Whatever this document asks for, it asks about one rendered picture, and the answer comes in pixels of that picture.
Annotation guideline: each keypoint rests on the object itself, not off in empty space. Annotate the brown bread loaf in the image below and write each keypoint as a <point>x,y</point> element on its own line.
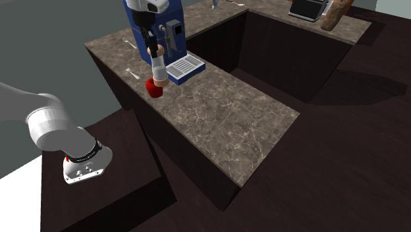
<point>334,14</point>

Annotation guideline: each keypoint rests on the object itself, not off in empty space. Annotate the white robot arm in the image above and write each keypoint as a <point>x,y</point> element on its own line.
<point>48,128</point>

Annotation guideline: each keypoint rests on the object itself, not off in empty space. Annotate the blue coffee machine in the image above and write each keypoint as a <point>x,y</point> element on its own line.
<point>175,11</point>

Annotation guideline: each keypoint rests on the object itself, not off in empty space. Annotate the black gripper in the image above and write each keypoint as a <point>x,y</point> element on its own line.
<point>142,18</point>

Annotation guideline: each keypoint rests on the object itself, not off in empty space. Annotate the black silver toaster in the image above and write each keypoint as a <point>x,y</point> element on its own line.
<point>306,10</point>

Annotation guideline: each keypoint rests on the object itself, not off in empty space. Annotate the silver fork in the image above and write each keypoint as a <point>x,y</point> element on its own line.
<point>236,3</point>

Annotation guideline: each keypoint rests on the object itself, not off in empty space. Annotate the dark robot stand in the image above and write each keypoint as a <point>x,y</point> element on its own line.
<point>106,189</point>

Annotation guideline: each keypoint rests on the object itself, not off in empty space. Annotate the grey blue utensil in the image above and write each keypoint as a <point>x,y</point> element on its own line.
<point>214,4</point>

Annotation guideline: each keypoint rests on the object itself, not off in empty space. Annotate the wooden clear pepper grinder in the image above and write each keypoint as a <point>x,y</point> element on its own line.
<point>158,68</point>

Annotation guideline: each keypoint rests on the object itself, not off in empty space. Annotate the silver spoon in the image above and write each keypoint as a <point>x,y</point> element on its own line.
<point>129,43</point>
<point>132,73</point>

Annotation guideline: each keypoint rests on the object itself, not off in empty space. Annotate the red apple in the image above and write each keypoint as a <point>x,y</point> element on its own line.
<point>154,90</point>

